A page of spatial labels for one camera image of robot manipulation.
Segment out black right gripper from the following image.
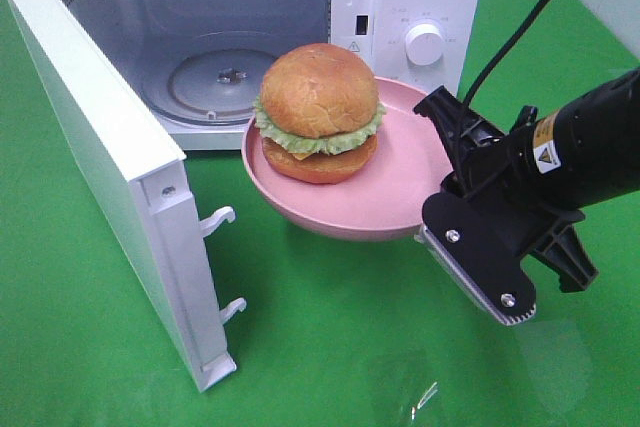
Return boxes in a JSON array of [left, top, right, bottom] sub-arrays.
[[413, 87, 598, 292]]

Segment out pink round plate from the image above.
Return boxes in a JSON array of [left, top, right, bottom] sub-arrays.
[[241, 77, 452, 241]]

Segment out burger with lettuce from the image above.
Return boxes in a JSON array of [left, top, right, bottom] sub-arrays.
[[254, 43, 386, 184]]

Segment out white microwave door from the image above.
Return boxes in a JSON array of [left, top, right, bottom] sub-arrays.
[[9, 0, 246, 390]]

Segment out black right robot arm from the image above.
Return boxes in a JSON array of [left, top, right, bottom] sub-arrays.
[[413, 70, 639, 293]]

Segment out upper white round knob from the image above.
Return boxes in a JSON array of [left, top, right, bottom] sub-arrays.
[[405, 22, 445, 66]]

